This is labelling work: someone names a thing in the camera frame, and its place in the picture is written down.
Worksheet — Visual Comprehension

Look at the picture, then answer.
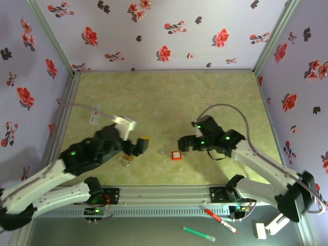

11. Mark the brass padlock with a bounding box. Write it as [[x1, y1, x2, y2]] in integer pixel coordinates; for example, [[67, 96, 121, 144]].
[[121, 153, 135, 168]]

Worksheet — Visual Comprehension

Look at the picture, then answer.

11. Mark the red plastic padlock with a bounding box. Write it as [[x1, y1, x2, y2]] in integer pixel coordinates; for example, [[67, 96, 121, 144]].
[[159, 149, 182, 162]]

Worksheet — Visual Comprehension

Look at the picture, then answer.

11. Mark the white printed sticker label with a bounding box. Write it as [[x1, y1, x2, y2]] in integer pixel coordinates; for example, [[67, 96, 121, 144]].
[[89, 104, 103, 124]]

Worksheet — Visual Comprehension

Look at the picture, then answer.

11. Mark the red marker pen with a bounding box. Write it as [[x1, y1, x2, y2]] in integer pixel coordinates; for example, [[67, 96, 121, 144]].
[[204, 209, 238, 234]]

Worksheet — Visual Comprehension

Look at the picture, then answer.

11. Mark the green marker pen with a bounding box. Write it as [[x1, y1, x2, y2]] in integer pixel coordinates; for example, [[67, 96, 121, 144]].
[[183, 226, 216, 242]]

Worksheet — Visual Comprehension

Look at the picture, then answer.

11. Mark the white rectangular block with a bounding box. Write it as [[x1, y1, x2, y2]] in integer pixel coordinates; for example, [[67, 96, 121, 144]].
[[255, 222, 267, 240]]

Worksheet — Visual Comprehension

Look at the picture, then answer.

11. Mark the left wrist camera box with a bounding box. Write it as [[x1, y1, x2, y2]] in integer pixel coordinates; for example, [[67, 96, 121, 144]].
[[112, 116, 137, 141]]

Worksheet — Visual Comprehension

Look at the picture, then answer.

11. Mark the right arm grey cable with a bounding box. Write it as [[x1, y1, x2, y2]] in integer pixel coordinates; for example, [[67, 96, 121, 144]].
[[196, 104, 328, 221]]

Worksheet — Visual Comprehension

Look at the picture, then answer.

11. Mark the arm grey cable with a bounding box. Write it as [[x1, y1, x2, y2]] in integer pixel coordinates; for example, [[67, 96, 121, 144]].
[[196, 104, 328, 221], [0, 102, 116, 234]]

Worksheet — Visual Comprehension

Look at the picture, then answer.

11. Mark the left arm grey cable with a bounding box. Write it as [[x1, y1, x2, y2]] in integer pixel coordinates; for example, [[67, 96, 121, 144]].
[[0, 102, 116, 234]]

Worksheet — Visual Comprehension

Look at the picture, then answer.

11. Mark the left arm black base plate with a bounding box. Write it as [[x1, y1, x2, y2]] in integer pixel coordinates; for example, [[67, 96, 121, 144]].
[[101, 188, 121, 206]]

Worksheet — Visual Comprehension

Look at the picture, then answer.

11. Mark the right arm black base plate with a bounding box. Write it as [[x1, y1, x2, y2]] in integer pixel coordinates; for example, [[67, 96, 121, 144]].
[[209, 186, 257, 204]]

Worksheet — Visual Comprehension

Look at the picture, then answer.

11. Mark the long aluminium frame rail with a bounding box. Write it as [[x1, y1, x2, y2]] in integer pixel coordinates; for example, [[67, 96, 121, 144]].
[[30, 184, 307, 206]]

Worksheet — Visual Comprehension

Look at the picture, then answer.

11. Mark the grey slotted cable duct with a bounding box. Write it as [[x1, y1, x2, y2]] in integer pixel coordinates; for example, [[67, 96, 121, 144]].
[[34, 206, 231, 219]]

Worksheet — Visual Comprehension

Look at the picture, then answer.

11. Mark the aluminium side rail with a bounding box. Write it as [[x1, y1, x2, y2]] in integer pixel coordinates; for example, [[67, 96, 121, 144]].
[[42, 71, 82, 165], [255, 73, 285, 166]]

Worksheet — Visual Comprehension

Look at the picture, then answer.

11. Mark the thin aluminium rail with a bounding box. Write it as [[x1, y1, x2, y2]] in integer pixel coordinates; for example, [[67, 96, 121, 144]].
[[75, 68, 257, 74]]

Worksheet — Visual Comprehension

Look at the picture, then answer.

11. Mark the white plastic bracket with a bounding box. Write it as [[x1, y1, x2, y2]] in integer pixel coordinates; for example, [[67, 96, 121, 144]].
[[265, 212, 291, 236]]

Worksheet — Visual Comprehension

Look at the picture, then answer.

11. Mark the grey lower frame bar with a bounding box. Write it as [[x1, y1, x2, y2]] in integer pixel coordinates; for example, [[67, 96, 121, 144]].
[[9, 217, 36, 246], [294, 217, 317, 246]]

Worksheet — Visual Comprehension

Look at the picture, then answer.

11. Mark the aluminium corner post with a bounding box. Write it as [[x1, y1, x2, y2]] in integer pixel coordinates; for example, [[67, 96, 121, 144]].
[[25, 0, 77, 76], [252, 0, 300, 75]]

